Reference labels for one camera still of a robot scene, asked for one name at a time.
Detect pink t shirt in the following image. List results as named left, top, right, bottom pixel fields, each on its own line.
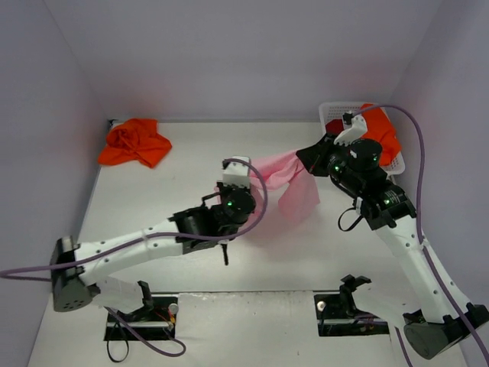
left=251, top=151, right=320, bottom=224

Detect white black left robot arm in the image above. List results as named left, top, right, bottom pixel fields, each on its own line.
left=50, top=183, right=256, bottom=321

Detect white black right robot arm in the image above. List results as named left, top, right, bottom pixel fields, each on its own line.
left=296, top=134, right=488, bottom=360

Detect dark red t shirt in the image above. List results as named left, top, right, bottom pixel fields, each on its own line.
left=325, top=119, right=344, bottom=135

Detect white plastic basket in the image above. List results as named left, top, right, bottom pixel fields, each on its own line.
left=319, top=102, right=406, bottom=176

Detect orange t shirt in basket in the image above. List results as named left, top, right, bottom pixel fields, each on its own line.
left=361, top=108, right=401, bottom=167

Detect orange t shirt on table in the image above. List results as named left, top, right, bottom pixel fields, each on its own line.
left=98, top=119, right=173, bottom=169

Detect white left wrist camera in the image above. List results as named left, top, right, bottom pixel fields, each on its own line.
left=222, top=161, right=251, bottom=189

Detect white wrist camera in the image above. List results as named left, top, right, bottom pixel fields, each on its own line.
left=334, top=111, right=368, bottom=146
left=222, top=161, right=251, bottom=189

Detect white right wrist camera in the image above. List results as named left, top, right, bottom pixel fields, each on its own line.
left=334, top=111, right=368, bottom=146

